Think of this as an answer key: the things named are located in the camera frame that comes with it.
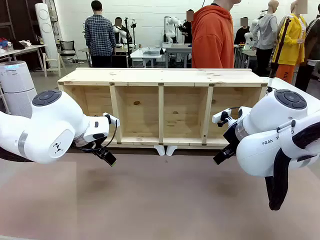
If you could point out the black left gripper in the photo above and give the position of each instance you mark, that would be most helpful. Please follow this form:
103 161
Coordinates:
99 150

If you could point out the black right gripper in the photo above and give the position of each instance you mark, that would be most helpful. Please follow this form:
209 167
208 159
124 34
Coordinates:
232 137

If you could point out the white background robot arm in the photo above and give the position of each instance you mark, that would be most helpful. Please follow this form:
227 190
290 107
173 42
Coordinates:
250 37
172 25
118 32

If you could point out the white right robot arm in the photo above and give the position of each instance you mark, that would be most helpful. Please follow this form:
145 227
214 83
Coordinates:
262 130

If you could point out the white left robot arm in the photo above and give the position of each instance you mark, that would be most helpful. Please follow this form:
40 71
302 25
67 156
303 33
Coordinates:
50 120

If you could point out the wooden riser with white legs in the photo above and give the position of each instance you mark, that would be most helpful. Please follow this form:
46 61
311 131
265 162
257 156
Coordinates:
160 150
171 150

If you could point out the pine four-compartment shelf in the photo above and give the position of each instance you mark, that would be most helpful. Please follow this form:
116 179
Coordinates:
160 76

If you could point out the white work table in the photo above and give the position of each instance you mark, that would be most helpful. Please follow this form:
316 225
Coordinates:
145 53

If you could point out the grey work table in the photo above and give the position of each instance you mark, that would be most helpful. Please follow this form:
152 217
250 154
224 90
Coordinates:
178 47

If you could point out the white cylindrical air purifier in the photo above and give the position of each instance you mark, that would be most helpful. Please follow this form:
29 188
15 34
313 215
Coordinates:
15 87

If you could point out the black office chair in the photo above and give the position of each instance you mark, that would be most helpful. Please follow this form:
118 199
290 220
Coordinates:
67 47

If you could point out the person in orange hoodie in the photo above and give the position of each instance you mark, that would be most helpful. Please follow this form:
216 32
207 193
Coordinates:
212 37

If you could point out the person in black clothes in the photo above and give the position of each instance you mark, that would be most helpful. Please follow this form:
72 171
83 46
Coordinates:
187 30
241 33

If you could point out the black orange tripod stand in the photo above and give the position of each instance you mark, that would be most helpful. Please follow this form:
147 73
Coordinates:
281 45

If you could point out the person in plaid shirt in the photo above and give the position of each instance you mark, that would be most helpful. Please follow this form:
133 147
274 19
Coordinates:
100 32

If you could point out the mannequin in grey hoodie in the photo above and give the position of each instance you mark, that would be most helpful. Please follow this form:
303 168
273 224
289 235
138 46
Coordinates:
267 30

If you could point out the mannequin in yellow jacket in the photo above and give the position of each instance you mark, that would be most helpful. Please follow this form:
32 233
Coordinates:
292 40

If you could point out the person in black top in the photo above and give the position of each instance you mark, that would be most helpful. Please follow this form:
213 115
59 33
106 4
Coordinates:
119 21

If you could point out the cluttered wooden table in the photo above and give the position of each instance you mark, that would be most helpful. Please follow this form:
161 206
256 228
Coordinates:
22 48

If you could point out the tall white standing air conditioner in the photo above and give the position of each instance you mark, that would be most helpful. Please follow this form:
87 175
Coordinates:
47 27

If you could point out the mannequin in dark jacket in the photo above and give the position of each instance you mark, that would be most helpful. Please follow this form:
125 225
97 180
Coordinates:
312 40

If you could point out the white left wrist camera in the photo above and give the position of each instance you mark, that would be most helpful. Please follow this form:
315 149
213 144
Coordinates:
112 119

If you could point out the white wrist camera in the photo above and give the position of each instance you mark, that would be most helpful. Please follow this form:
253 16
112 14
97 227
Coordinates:
220 116
112 119

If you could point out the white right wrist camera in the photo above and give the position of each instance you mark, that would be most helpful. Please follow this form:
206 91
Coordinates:
220 116

